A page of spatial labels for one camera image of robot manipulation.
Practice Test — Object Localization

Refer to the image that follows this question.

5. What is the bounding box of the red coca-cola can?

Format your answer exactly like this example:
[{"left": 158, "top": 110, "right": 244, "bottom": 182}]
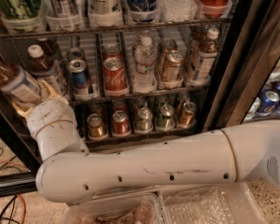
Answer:
[
  {"left": 103, "top": 57, "right": 126, "bottom": 91},
  {"left": 103, "top": 44, "right": 122, "bottom": 60}
]

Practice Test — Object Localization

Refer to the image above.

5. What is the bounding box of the gold can bottom left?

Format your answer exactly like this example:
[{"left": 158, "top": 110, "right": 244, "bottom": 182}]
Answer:
[{"left": 87, "top": 113, "right": 106, "bottom": 138}]

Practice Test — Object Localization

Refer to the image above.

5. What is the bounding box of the right rear tea bottle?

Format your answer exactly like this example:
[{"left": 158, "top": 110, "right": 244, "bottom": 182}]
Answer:
[{"left": 187, "top": 27, "right": 205, "bottom": 63}]

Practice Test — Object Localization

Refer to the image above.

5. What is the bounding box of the front red coca-cola can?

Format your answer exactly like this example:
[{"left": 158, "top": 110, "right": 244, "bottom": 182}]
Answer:
[{"left": 103, "top": 57, "right": 126, "bottom": 91}]

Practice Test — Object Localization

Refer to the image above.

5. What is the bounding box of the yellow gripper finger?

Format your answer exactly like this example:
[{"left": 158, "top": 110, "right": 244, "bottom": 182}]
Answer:
[
  {"left": 12, "top": 101, "right": 35, "bottom": 119},
  {"left": 40, "top": 79, "right": 68, "bottom": 104}
]

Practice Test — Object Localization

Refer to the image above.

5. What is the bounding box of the fridge glass door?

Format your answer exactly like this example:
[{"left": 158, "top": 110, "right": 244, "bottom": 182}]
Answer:
[
  {"left": 204, "top": 0, "right": 280, "bottom": 130},
  {"left": 0, "top": 92, "right": 41, "bottom": 197}
]

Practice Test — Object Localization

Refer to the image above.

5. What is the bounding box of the orange cable on floor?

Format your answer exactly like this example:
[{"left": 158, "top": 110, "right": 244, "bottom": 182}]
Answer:
[{"left": 0, "top": 161, "right": 31, "bottom": 224}]

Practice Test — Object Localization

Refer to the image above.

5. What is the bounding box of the rear gold can middle shelf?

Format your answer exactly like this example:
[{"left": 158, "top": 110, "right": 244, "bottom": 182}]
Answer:
[{"left": 158, "top": 37, "right": 177, "bottom": 69}]

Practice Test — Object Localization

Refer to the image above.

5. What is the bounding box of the green can bottom shelf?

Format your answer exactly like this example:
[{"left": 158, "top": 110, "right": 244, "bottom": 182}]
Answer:
[{"left": 157, "top": 105, "right": 175, "bottom": 130}]

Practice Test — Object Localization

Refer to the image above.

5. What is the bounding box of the gold can shelf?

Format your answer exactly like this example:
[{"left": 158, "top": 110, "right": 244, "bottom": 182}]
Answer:
[
  {"left": 161, "top": 50, "right": 183, "bottom": 82},
  {"left": 158, "top": 37, "right": 177, "bottom": 69}
]

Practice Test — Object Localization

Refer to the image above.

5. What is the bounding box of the right clear plastic bin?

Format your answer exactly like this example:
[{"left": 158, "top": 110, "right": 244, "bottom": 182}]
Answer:
[{"left": 159, "top": 184, "right": 267, "bottom": 224}]

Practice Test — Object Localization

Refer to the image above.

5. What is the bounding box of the brown tea bottle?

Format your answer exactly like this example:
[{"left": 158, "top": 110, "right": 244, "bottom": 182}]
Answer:
[
  {"left": 0, "top": 61, "right": 42, "bottom": 105},
  {"left": 27, "top": 44, "right": 69, "bottom": 98}
]

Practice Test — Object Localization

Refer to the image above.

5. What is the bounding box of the clear water bottle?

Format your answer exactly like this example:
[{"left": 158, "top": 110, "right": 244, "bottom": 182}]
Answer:
[{"left": 133, "top": 36, "right": 157, "bottom": 88}]

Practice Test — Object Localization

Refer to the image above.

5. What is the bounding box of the fridge left glass door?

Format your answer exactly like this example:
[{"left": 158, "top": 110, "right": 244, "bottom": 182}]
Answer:
[{"left": 0, "top": 92, "right": 41, "bottom": 197}]

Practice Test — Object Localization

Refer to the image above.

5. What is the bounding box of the silver can bottom shelf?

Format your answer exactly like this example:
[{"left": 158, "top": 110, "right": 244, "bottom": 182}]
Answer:
[{"left": 135, "top": 107, "right": 152, "bottom": 132}]

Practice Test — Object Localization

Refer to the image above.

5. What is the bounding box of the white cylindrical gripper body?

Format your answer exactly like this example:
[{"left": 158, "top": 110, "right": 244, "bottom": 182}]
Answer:
[{"left": 27, "top": 100, "right": 89, "bottom": 161}]

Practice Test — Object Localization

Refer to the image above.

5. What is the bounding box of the rear pepsi can middle shelf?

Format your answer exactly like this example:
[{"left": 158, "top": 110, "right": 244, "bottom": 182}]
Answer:
[{"left": 66, "top": 47, "right": 86, "bottom": 62}]

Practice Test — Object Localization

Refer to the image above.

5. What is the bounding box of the fridge right glass door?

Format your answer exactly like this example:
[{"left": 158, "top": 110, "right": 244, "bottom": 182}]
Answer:
[{"left": 204, "top": 0, "right": 280, "bottom": 130}]

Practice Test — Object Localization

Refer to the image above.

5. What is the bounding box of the gold can bottom right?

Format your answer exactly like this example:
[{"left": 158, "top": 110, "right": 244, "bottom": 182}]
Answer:
[{"left": 177, "top": 102, "right": 197, "bottom": 126}]

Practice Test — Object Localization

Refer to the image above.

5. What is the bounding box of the clear plastic bin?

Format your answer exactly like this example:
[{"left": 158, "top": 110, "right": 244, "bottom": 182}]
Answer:
[
  {"left": 62, "top": 192, "right": 164, "bottom": 224},
  {"left": 159, "top": 184, "right": 267, "bottom": 224}
]

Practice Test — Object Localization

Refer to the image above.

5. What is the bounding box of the rear red coca-cola can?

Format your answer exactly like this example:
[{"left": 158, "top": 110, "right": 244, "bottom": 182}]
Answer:
[{"left": 103, "top": 44, "right": 122, "bottom": 60}]

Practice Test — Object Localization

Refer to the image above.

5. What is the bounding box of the left clear plastic bin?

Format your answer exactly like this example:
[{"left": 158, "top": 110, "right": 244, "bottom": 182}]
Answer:
[{"left": 62, "top": 192, "right": 164, "bottom": 224}]

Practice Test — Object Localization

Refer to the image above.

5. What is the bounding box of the clear bottle top shelf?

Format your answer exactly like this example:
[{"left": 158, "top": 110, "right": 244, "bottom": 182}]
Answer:
[{"left": 160, "top": 0, "right": 197, "bottom": 22}]

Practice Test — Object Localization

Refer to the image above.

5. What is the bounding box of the gold can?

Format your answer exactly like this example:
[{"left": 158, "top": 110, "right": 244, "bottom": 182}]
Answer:
[
  {"left": 87, "top": 113, "right": 106, "bottom": 138},
  {"left": 177, "top": 102, "right": 197, "bottom": 126}
]

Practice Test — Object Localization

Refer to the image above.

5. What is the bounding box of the black cable on floor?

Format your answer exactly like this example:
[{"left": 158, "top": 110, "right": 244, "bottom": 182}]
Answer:
[{"left": 0, "top": 133, "right": 20, "bottom": 224}]

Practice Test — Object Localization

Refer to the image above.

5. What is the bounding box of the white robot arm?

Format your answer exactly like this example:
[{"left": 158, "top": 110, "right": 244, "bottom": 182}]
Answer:
[{"left": 20, "top": 82, "right": 280, "bottom": 204}]

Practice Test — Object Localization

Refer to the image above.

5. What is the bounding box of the right front tea bottle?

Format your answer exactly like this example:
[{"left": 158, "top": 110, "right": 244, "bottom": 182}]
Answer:
[{"left": 189, "top": 27, "right": 219, "bottom": 81}]

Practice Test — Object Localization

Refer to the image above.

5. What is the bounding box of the front blue pepsi can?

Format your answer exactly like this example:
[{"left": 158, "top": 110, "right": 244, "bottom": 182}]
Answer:
[{"left": 67, "top": 59, "right": 93, "bottom": 95}]

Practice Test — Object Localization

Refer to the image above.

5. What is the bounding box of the red can bottom shelf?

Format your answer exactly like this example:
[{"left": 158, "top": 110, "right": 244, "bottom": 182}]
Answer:
[{"left": 112, "top": 110, "right": 130, "bottom": 134}]

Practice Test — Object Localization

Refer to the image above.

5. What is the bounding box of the front gold can middle shelf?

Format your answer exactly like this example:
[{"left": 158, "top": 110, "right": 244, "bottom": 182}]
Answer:
[{"left": 161, "top": 50, "right": 183, "bottom": 82}]

